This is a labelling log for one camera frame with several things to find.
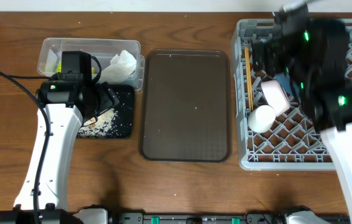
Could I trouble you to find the leftover rice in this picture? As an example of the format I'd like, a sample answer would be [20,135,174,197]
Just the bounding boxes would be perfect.
[77,109,118,138]

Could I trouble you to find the wooden chopstick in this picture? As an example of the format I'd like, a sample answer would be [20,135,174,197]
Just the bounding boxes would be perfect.
[244,46,253,111]
[246,61,254,111]

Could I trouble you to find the white napkin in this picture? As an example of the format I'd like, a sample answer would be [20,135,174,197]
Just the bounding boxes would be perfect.
[99,50,137,83]

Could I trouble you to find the dark brown serving tray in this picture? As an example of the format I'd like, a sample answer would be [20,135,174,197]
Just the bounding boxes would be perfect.
[139,49,232,162]

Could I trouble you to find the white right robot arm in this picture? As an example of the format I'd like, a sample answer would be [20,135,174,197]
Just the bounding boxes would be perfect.
[251,19,352,223]

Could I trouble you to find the pink bowl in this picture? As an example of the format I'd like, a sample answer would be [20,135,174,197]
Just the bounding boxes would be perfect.
[261,80,290,116]

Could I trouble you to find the clear plastic waste bin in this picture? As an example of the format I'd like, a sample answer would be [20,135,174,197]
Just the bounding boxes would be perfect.
[37,38,145,90]

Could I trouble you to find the grey plastic dishwasher rack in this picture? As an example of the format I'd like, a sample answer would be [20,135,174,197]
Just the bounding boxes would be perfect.
[231,19,352,171]

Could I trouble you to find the dark blue plate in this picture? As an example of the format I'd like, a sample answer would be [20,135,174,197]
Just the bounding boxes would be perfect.
[277,73,300,101]

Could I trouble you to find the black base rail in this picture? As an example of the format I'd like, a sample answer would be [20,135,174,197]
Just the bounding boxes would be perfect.
[110,207,351,224]

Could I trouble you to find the white cup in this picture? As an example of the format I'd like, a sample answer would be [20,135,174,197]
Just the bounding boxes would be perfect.
[248,105,276,133]

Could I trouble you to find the black rectangular waste tray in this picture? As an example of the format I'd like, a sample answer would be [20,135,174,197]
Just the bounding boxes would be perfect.
[76,83,136,139]

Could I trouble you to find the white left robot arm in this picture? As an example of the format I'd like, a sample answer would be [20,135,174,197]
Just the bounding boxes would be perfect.
[0,51,119,223]

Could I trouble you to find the yellow green snack wrapper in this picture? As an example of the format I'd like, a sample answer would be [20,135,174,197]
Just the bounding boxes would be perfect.
[55,61,97,74]

